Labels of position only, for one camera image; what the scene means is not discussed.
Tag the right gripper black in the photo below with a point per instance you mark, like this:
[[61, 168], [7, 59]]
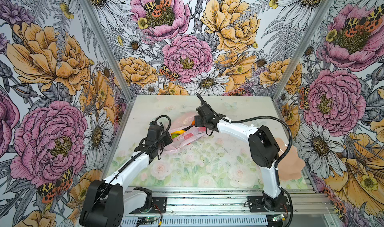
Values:
[[198, 121]]

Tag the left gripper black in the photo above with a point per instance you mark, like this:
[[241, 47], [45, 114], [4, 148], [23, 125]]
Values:
[[168, 140]]

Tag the pink plastic bag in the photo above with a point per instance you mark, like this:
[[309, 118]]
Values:
[[192, 134]]

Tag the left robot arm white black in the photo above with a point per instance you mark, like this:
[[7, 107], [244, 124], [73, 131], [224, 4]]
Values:
[[107, 201]]

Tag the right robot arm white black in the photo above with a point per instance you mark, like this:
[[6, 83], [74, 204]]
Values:
[[263, 146]]

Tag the yellow fake banana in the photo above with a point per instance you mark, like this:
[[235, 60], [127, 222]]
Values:
[[179, 132]]

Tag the left green circuit board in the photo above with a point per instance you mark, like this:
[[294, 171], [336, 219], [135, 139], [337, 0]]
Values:
[[146, 221]]

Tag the green circuit board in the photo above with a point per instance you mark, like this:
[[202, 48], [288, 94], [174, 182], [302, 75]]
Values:
[[278, 218], [146, 221]]

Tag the pink flower-shaped plate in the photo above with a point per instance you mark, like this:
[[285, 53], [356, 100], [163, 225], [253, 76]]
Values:
[[290, 167]]

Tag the right green circuit board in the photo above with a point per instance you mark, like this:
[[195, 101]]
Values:
[[278, 218]]

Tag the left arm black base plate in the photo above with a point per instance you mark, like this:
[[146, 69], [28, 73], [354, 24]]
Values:
[[158, 205]]

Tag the aluminium rail frame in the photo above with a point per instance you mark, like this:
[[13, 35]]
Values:
[[210, 207]]

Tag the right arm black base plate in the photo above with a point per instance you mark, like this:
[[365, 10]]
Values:
[[260, 204]]

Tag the left aluminium corner post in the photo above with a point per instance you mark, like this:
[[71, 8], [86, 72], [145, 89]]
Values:
[[92, 18]]

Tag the aluminium corner post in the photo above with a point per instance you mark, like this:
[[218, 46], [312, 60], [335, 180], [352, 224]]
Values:
[[92, 18], [310, 32]]

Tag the right aluminium corner post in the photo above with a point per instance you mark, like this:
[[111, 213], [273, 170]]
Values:
[[310, 32]]

